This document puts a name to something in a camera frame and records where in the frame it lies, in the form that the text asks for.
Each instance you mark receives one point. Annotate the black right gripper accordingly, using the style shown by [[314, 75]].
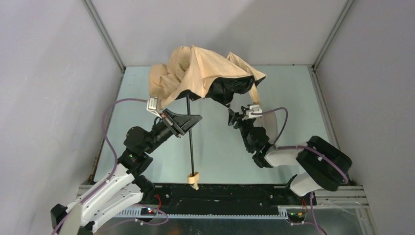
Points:
[[241, 117]]

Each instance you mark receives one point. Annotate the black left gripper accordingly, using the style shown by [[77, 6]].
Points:
[[173, 123]]

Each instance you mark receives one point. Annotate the beige umbrella sleeve cover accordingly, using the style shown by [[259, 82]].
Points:
[[269, 122]]

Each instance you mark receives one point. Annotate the beige umbrella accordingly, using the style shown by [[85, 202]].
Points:
[[196, 73]]

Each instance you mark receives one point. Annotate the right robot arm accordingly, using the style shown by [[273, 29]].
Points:
[[325, 166]]

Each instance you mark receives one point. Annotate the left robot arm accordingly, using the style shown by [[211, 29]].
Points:
[[125, 184]]

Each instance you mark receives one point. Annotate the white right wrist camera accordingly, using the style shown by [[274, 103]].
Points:
[[251, 111]]

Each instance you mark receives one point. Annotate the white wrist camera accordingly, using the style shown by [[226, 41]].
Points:
[[153, 106], [251, 111]]

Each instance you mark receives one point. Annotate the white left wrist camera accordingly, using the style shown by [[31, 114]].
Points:
[[153, 106]]

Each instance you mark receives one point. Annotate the aluminium frame rail right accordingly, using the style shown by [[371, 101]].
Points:
[[314, 74]]

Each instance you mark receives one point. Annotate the aluminium frame rail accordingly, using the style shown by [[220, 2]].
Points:
[[100, 26], [314, 74]]

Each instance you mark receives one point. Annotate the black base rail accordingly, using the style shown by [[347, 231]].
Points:
[[221, 199]]

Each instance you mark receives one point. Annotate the aluminium frame rail left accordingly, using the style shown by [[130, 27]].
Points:
[[100, 26]]

